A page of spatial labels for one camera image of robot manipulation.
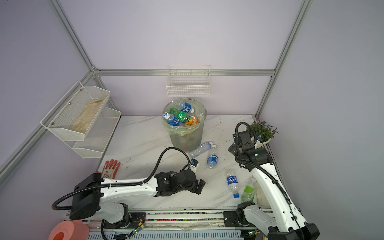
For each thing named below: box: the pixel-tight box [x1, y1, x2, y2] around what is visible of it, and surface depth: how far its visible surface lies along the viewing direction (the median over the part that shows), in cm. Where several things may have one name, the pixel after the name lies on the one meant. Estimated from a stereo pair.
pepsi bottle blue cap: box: [226, 171, 240, 199], surface depth 84 cm
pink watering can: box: [48, 220, 90, 240], surface depth 63 cm
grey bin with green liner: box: [162, 98, 207, 153], surface depth 88 cm
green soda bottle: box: [169, 108, 190, 123], surface depth 90 cm
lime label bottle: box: [241, 177, 257, 203], surface depth 82 cm
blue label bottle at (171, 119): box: [162, 111, 180, 127], surface depth 82 cm
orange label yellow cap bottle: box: [185, 115, 200, 126], surface depth 90 cm
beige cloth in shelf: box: [70, 97, 106, 134], surface depth 80 cm
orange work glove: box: [102, 159, 121, 180], surface depth 92 cm
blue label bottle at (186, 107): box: [179, 101, 195, 114], surface depth 93 cm
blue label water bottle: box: [207, 144, 219, 169], surface depth 92 cm
